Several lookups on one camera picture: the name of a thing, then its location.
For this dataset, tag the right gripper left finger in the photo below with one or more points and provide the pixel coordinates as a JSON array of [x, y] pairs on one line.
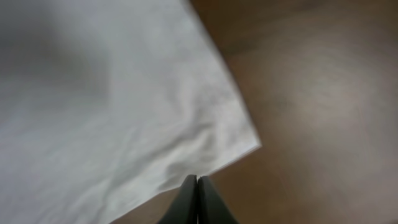
[[183, 209]]

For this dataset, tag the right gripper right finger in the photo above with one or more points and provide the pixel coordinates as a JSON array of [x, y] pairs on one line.
[[212, 209]]

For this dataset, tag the white t-shirt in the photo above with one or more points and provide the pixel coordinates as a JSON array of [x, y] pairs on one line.
[[107, 103]]

